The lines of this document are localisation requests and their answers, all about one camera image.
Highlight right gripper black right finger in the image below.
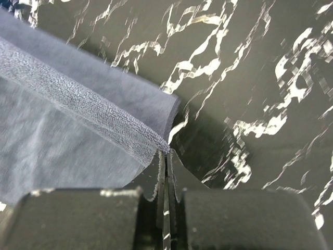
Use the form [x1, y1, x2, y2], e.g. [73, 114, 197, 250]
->
[166, 151, 328, 249]

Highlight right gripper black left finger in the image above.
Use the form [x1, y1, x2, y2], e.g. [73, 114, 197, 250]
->
[1, 152, 167, 249]

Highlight dark grey-blue towel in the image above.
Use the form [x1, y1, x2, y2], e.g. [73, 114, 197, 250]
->
[1, 9, 180, 205]

